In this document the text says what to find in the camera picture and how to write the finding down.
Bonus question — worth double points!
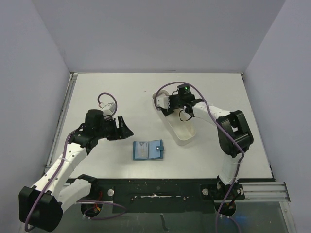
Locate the blue leather card holder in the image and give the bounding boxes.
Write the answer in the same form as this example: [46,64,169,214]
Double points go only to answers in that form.
[132,139,164,161]

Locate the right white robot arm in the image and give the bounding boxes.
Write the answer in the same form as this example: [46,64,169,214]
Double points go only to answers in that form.
[153,82,254,199]

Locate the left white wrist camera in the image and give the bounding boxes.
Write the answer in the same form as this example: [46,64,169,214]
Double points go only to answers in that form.
[99,102,116,116]

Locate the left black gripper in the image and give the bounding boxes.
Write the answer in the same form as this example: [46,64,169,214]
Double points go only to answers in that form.
[96,116,133,140]

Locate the white oblong tray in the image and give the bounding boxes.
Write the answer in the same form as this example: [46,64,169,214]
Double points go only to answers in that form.
[154,101,196,146]

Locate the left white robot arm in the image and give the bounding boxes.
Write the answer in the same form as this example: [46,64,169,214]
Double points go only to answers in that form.
[18,109,134,232]

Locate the purple cable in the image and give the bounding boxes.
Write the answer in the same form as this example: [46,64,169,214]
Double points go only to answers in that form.
[155,82,245,233]
[24,92,127,231]

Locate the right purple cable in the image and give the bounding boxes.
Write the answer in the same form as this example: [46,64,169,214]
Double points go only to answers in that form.
[155,82,245,233]

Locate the light blue credit card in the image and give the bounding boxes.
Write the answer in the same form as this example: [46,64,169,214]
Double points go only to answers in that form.
[136,142,149,159]

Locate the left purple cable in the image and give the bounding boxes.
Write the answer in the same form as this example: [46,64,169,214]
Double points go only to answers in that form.
[24,92,127,231]

